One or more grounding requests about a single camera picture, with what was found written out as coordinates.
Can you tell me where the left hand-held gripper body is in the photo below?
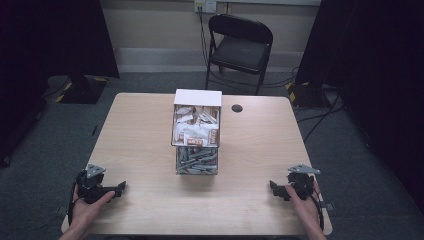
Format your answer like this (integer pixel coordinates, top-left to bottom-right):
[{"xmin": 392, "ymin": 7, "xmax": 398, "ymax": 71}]
[{"xmin": 75, "ymin": 163, "xmax": 116, "ymax": 205}]

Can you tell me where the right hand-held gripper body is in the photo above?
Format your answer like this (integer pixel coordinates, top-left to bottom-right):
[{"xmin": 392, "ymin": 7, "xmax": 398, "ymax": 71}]
[{"xmin": 286, "ymin": 163, "xmax": 322, "ymax": 202}]

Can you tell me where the person's left hand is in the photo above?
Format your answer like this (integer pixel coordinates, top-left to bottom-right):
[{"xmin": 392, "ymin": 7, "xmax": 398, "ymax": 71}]
[{"xmin": 68, "ymin": 185, "xmax": 116, "ymax": 233}]

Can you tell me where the person's right hand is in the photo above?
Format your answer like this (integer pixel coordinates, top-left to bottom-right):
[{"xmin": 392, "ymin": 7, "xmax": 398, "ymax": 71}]
[{"xmin": 284, "ymin": 180, "xmax": 323, "ymax": 231}]

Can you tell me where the black stand base striped tape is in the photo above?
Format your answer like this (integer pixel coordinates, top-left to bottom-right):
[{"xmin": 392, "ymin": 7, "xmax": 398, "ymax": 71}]
[
  {"xmin": 284, "ymin": 81, "xmax": 336, "ymax": 110},
  {"xmin": 54, "ymin": 74, "xmax": 110, "ymax": 105}
]

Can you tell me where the pile of white sachets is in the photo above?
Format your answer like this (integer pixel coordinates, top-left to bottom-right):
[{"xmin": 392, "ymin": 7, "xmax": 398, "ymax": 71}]
[{"xmin": 173, "ymin": 105, "xmax": 220, "ymax": 147}]

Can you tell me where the clear two-tier acrylic box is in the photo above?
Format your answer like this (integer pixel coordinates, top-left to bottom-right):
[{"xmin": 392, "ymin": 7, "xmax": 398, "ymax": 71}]
[{"xmin": 170, "ymin": 88, "xmax": 223, "ymax": 176}]

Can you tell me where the black folding chair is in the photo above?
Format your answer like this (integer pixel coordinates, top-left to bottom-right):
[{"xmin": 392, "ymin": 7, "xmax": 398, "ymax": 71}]
[{"xmin": 204, "ymin": 13, "xmax": 274, "ymax": 96}]

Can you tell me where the black curtain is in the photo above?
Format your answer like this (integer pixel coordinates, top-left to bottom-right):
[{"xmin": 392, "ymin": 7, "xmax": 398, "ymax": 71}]
[
  {"xmin": 294, "ymin": 0, "xmax": 424, "ymax": 214},
  {"xmin": 0, "ymin": 0, "xmax": 121, "ymax": 168}
]

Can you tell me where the left hand-held gripper cable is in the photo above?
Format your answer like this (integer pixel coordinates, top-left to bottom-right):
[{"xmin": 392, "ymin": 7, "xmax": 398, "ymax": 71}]
[{"xmin": 67, "ymin": 185, "xmax": 80, "ymax": 226}]

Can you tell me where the hand-held gripper cable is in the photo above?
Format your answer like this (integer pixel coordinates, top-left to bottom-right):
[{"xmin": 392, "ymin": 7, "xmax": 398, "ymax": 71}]
[
  {"xmin": 67, "ymin": 185, "xmax": 80, "ymax": 226},
  {"xmin": 309, "ymin": 190, "xmax": 326, "ymax": 232}
]

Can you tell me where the right hand-held gripper cable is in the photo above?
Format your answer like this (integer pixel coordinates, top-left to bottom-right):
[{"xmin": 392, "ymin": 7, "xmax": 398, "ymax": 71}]
[{"xmin": 309, "ymin": 190, "xmax": 326, "ymax": 232}]

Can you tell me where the black floor cable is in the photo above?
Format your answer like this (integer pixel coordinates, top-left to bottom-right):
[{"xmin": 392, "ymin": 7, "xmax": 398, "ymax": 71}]
[{"xmin": 294, "ymin": 96, "xmax": 348, "ymax": 142}]

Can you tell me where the black cable from socket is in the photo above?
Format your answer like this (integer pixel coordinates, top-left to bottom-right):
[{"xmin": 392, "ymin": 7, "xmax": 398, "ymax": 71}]
[{"xmin": 197, "ymin": 5, "xmax": 215, "ymax": 78}]

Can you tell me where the white wall socket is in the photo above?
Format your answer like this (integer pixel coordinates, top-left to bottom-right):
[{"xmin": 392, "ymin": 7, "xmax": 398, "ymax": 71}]
[{"xmin": 194, "ymin": 0, "xmax": 217, "ymax": 14}]

